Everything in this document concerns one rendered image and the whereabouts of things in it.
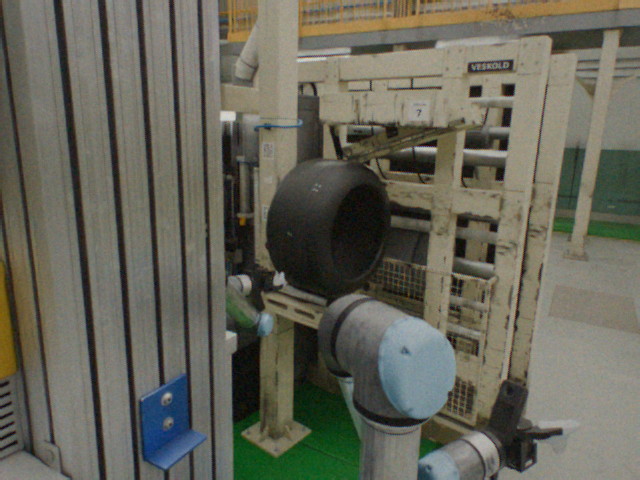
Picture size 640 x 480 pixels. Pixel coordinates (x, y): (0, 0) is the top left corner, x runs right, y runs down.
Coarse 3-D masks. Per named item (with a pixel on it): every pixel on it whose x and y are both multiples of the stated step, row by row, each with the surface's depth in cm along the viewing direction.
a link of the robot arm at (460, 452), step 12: (456, 444) 81; (468, 444) 81; (432, 456) 78; (444, 456) 77; (456, 456) 78; (468, 456) 78; (480, 456) 79; (420, 468) 76; (432, 468) 75; (444, 468) 75; (456, 468) 76; (468, 468) 77; (480, 468) 78
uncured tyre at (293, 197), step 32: (320, 160) 194; (288, 192) 183; (320, 192) 175; (352, 192) 224; (384, 192) 204; (288, 224) 179; (320, 224) 174; (352, 224) 230; (384, 224) 210; (288, 256) 182; (320, 256) 176; (352, 256) 225; (320, 288) 186; (352, 288) 197
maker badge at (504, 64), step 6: (486, 60) 198; (492, 60) 196; (498, 60) 195; (504, 60) 193; (510, 60) 192; (468, 66) 203; (474, 66) 201; (480, 66) 200; (486, 66) 198; (492, 66) 196; (498, 66) 195; (504, 66) 193; (510, 66) 192; (468, 72) 203; (474, 72) 201; (480, 72) 200
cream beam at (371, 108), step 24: (336, 96) 212; (360, 96) 204; (384, 96) 196; (408, 96) 189; (432, 96) 183; (456, 96) 197; (336, 120) 214; (360, 120) 206; (384, 120) 198; (408, 120) 191; (432, 120) 185
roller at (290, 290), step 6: (282, 288) 206; (288, 288) 204; (294, 288) 203; (300, 288) 202; (288, 294) 204; (294, 294) 202; (300, 294) 200; (306, 294) 198; (312, 294) 197; (306, 300) 198; (312, 300) 196; (318, 300) 193; (324, 300) 192; (330, 300) 192; (324, 306) 193
